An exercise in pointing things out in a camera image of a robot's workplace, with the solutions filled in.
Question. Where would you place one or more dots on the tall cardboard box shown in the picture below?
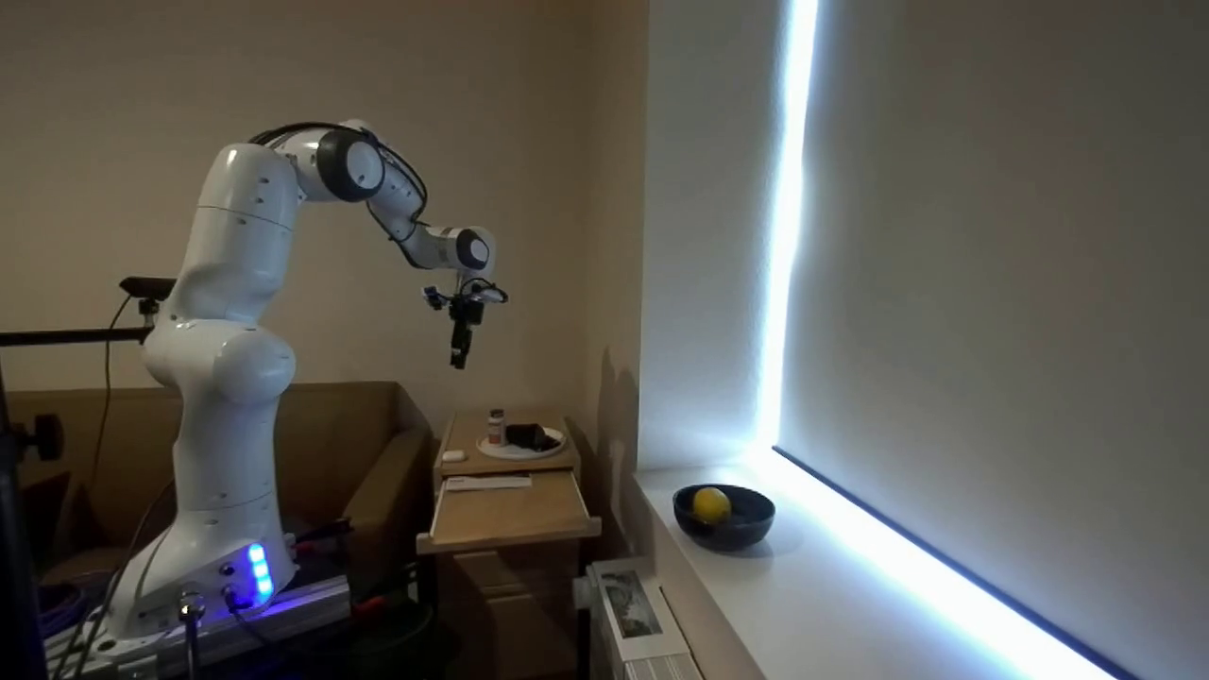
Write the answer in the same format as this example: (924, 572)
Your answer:
(512, 611)

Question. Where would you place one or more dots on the large open cardboard box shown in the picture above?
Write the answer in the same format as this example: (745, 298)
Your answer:
(343, 441)

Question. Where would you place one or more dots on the white bottle purple cap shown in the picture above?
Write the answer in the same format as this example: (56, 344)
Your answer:
(495, 424)

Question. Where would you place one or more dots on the white printed paper leaflet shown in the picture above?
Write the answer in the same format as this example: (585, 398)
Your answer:
(484, 481)

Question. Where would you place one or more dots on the white radiator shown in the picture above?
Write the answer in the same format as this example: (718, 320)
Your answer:
(638, 630)

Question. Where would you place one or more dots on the black camera boom pole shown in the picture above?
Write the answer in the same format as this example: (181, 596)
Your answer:
(77, 338)

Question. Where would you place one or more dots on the dark grey sock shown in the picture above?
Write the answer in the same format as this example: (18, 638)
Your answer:
(536, 437)

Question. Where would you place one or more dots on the robot base platform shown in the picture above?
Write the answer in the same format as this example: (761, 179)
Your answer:
(297, 611)

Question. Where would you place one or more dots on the wide grey roller blind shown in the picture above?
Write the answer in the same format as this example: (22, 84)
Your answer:
(1008, 288)

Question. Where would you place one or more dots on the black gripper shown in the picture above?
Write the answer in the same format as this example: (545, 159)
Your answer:
(468, 304)

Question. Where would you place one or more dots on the black bowl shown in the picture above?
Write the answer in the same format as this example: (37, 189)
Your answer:
(722, 529)

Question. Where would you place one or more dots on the yellow ball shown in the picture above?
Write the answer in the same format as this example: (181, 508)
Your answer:
(711, 503)

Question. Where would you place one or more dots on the wide cardboard board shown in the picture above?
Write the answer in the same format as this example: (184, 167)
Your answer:
(512, 514)

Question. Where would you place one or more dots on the black camera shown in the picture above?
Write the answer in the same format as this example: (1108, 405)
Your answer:
(147, 288)

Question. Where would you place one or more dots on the small plain white bottle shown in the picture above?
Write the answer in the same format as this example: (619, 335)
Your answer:
(453, 455)

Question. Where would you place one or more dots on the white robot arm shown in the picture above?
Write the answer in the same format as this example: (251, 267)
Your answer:
(229, 381)

